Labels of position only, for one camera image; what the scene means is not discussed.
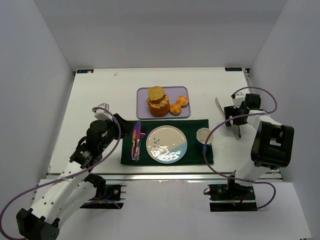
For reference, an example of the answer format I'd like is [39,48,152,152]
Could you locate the small round bun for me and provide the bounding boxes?
[170,103,182,116]
[176,95,189,108]

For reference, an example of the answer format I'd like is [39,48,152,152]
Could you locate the bread slice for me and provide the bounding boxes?
[147,86,166,101]

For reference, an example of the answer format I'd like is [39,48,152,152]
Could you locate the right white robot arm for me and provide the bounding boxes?
[215,93,295,198]

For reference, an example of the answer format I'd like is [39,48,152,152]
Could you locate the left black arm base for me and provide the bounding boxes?
[80,184,127,210]

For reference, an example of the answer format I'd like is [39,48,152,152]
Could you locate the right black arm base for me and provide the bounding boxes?
[203,184,258,212]

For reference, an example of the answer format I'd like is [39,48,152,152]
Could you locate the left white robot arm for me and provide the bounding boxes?
[16,114,134,240]

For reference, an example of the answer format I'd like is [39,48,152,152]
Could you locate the large orange bread loaf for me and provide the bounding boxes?
[146,95,170,117]

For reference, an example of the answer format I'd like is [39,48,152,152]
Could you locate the iridescent knife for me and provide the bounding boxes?
[131,120,141,161]

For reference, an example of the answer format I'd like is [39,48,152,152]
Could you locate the lavender plastic tray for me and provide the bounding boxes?
[136,86,191,120]

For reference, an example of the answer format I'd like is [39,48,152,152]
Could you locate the iridescent fork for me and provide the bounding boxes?
[134,126,146,162]

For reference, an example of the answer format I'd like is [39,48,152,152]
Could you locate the right blue corner label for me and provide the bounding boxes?
[224,67,243,72]

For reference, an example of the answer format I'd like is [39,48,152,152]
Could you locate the blue corner label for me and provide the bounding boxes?
[76,69,94,74]
[224,67,243,72]

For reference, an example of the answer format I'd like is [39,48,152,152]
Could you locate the blue mug white inside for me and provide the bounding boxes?
[195,127,214,153]

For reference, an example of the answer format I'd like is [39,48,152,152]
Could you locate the dark green placemat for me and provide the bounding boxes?
[120,119,209,167]

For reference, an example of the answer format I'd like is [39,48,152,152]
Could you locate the small round bun front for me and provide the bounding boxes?
[170,103,182,116]

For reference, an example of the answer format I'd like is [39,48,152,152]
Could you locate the white and blue plate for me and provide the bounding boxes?
[145,125,188,165]

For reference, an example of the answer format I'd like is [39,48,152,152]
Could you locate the left blue corner label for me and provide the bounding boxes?
[76,69,94,74]

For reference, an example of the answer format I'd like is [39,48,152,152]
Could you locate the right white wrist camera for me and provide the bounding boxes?
[231,92,246,108]

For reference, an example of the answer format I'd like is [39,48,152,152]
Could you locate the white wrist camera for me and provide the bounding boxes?
[92,103,113,121]
[231,92,246,108]

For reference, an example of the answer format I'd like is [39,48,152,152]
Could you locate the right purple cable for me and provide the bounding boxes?
[202,86,278,210]

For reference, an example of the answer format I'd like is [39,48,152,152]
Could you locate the purple cable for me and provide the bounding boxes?
[0,106,123,238]
[202,86,278,210]

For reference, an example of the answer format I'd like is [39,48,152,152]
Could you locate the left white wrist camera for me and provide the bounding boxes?
[92,103,113,121]

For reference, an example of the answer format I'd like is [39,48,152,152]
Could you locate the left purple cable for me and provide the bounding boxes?
[0,106,123,238]

